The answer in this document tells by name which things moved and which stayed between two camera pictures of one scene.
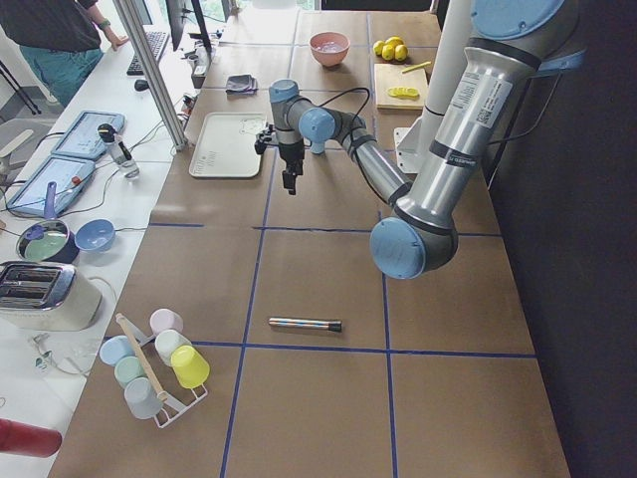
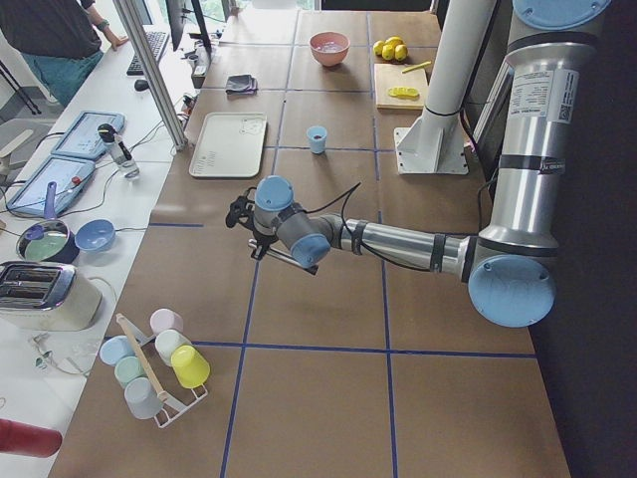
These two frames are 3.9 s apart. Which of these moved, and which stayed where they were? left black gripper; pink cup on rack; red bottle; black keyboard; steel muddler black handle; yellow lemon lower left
Moved: steel muddler black handle; left black gripper
Stayed: red bottle; yellow lemon lower left; black keyboard; pink cup on rack
